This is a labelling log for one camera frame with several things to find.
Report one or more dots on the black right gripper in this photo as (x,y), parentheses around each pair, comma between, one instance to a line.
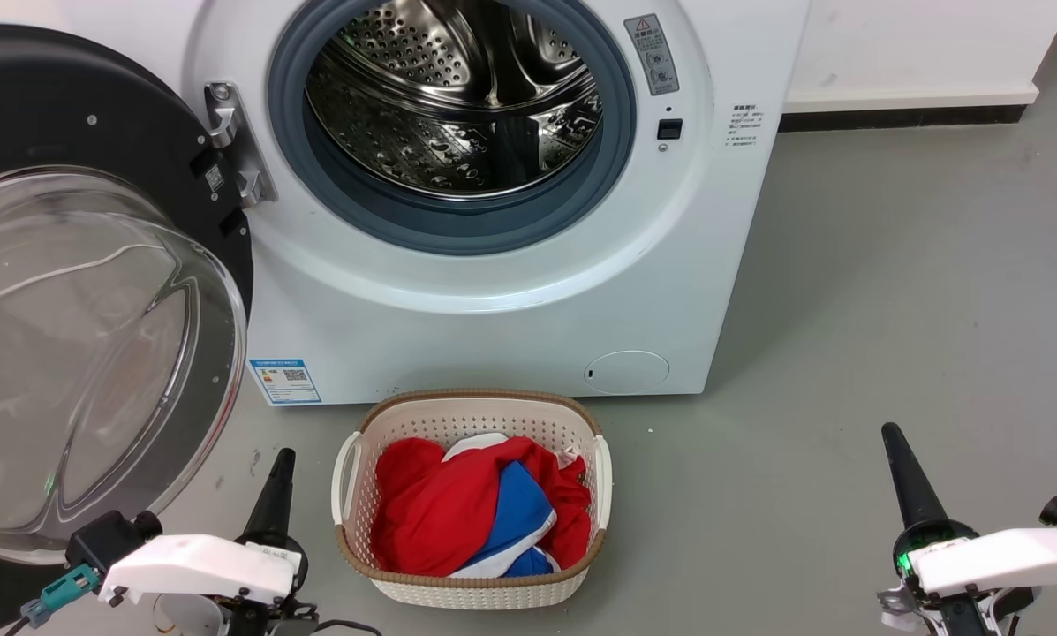
(930,543)

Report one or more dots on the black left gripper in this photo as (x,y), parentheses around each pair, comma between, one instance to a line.
(276,574)

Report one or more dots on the black round glass washer door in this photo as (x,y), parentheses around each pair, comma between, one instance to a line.
(95,336)

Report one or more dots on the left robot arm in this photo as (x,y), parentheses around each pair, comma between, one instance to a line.
(184,618)

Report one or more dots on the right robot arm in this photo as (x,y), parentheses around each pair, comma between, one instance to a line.
(952,611)

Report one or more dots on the white front-load washing machine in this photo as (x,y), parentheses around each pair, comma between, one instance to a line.
(510,318)

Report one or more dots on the silver door hinge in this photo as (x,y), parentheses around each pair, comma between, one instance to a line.
(232,146)

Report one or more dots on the black door latch slot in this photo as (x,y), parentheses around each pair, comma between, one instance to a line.
(669,129)

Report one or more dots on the blue energy label sticker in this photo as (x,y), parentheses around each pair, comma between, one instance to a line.
(285,380)

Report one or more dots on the red and blue garment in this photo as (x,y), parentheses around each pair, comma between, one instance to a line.
(431,517)

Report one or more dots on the white woven-rim laundry basket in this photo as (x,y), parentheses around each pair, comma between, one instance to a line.
(471,420)

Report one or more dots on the round white filter cover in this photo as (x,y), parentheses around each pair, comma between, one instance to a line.
(627,372)

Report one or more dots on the black baseboard strip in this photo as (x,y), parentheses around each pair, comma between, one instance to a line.
(899,117)

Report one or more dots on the small printed text label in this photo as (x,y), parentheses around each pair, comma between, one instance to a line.
(743,125)

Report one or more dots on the stainless steel washer drum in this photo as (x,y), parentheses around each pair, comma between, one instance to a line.
(449,106)

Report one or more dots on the grey warning sticker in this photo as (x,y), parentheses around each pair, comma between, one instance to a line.
(653,53)

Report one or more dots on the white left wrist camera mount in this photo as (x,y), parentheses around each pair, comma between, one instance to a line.
(197,567)

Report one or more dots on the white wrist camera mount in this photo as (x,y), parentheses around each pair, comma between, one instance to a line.
(1005,558)
(197,567)

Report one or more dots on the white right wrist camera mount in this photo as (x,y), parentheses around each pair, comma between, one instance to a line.
(1005,558)

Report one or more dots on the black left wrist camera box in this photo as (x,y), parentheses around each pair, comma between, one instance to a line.
(109,539)

